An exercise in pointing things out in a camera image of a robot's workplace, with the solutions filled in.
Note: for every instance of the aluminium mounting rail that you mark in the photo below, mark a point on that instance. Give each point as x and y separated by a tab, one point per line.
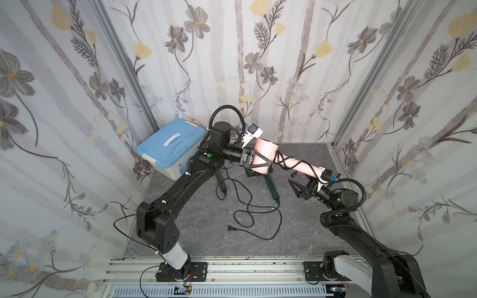
227	277

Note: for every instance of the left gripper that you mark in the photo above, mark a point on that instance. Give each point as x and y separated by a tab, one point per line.
246	158

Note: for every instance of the dark green hair dryer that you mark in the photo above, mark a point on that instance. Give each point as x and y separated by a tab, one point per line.
268	180

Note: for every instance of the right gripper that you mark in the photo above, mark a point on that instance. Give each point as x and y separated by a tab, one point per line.
311	190

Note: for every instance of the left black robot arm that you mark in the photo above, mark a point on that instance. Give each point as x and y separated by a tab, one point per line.
155	221

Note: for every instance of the black hair dryer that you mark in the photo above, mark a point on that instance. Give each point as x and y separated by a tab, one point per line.
245	198

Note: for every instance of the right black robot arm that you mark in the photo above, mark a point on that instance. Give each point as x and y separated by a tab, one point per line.
385	273

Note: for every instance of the pink hair dryer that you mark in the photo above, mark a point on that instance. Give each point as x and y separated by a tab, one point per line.
271	151

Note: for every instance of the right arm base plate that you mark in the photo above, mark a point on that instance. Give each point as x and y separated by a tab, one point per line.
317	271

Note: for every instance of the blue lidded storage box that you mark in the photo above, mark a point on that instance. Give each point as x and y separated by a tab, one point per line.
169	149

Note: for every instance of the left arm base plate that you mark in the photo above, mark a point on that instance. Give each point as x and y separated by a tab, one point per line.
195	271

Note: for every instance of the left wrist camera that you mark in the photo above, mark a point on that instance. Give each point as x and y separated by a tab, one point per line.
252	132

